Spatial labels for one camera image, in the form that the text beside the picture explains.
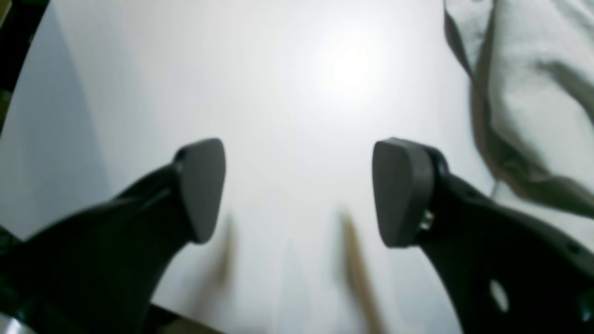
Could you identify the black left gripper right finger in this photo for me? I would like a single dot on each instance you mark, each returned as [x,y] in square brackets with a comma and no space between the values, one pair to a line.
[504,271]

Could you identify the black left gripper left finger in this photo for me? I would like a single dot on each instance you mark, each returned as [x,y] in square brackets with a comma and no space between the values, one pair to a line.
[96,271]

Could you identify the beige t-shirt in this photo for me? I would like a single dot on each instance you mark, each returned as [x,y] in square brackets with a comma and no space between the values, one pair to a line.
[531,62]

